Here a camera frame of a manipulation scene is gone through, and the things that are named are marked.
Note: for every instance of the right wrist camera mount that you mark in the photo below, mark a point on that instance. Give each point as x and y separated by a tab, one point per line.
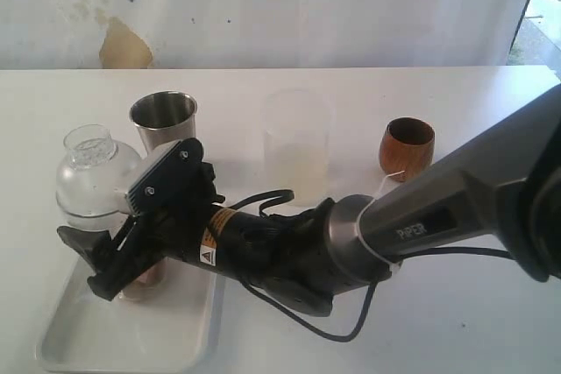
156	179

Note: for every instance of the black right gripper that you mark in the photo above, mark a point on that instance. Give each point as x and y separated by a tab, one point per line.
178	229

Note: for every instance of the clear plastic dome lid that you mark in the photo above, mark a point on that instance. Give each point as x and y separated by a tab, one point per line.
86	177

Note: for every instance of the translucent plastic measuring cup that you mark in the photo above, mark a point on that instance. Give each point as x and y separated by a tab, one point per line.
296	136

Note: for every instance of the brown wooden cup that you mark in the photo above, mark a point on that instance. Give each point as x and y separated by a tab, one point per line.
406	148

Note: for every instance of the grey metal cup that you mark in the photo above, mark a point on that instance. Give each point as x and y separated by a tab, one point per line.
163	117

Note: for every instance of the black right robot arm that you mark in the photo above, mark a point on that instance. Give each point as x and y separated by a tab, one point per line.
505	182

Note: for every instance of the clear glass jar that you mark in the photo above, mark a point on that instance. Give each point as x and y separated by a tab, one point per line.
147	284

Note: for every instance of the clear plastic tray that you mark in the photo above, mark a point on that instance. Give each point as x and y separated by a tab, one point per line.
171	331

